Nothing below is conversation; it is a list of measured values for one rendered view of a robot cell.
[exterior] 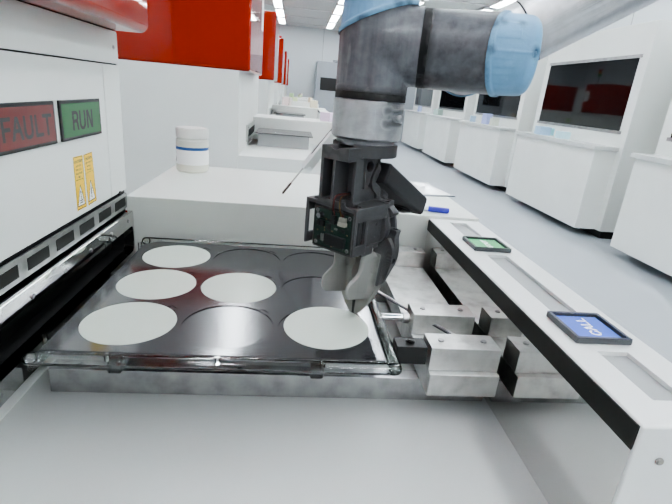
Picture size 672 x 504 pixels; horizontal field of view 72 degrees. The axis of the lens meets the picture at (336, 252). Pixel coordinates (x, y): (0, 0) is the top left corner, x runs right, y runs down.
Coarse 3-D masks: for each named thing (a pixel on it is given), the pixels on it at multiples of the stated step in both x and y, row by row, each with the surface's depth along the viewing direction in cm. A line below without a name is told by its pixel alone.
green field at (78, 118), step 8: (64, 104) 55; (72, 104) 57; (80, 104) 59; (88, 104) 61; (96, 104) 64; (64, 112) 55; (72, 112) 57; (80, 112) 59; (88, 112) 62; (96, 112) 64; (64, 120) 55; (72, 120) 57; (80, 120) 59; (88, 120) 62; (96, 120) 64; (64, 128) 55; (72, 128) 57; (80, 128) 60; (88, 128) 62; (96, 128) 64; (64, 136) 56; (72, 136) 58
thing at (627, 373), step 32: (448, 224) 81; (480, 224) 83; (480, 256) 65; (512, 256) 66; (512, 288) 55; (544, 288) 56; (544, 320) 47; (608, 320) 48; (576, 352) 41; (608, 352) 42; (640, 352) 42; (608, 384) 37; (640, 384) 38; (640, 416) 33; (640, 448) 33; (640, 480) 34
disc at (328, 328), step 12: (300, 312) 57; (312, 312) 57; (324, 312) 57; (336, 312) 58; (348, 312) 58; (288, 324) 54; (300, 324) 54; (312, 324) 54; (324, 324) 55; (336, 324) 55; (348, 324) 55; (360, 324) 55; (300, 336) 52; (312, 336) 52; (324, 336) 52; (336, 336) 52; (348, 336) 52; (360, 336) 53; (324, 348) 50; (336, 348) 50
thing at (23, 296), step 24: (120, 216) 74; (96, 240) 64; (48, 264) 54; (72, 264) 57; (120, 264) 74; (24, 288) 48; (48, 288) 52; (96, 288) 65; (0, 312) 43; (24, 312) 47; (72, 312) 58; (48, 336) 53; (0, 384) 44
